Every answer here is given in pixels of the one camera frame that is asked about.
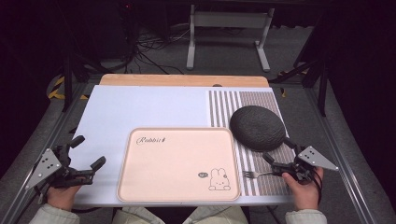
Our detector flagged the person's leg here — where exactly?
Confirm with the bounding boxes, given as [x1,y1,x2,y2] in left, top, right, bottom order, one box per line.
[111,206,166,224]
[181,204,250,224]

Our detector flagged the pink tray with rabbit print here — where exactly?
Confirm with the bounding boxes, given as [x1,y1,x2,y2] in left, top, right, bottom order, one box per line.
[116,126,242,203]

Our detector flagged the person's right leg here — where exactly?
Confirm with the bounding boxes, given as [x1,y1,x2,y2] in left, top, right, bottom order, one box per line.
[181,204,250,224]

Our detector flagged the person's left hand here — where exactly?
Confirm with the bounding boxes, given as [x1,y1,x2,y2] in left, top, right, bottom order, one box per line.
[46,183,82,213]

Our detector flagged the silver fork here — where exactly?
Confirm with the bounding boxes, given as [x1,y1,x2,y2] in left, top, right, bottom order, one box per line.
[242,170,275,180]

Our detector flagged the person's right hand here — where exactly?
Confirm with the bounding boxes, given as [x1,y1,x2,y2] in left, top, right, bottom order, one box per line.
[281,166,325,212]

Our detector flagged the black floor cables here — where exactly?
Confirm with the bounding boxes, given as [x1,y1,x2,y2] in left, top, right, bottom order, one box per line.
[132,26,191,76]

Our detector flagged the wooden table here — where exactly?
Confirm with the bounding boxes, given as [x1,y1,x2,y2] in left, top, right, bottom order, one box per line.
[98,73,270,89]

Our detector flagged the aluminium frame rail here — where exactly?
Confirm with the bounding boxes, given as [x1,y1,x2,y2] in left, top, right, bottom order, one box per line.
[303,88,377,224]
[0,83,92,224]

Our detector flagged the striped grey placemat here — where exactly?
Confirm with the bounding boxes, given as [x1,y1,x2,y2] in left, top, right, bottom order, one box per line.
[207,90,295,197]

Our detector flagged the person's left leg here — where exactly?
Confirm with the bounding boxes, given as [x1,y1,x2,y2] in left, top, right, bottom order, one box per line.
[111,206,166,224]

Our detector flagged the black stand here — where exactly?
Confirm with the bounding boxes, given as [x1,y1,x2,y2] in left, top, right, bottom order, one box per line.
[269,57,331,118]
[60,50,106,114]

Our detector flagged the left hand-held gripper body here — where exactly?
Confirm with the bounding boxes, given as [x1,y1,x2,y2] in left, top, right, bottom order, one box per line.
[24,144,96,190]

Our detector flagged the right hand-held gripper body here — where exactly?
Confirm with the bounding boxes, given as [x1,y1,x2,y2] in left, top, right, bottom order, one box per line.
[270,145,340,185]

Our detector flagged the striped white placemat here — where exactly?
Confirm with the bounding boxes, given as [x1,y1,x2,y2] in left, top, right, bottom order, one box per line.
[68,85,296,208]

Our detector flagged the grey metal stand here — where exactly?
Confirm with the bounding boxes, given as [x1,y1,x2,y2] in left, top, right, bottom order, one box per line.
[186,4,276,73]

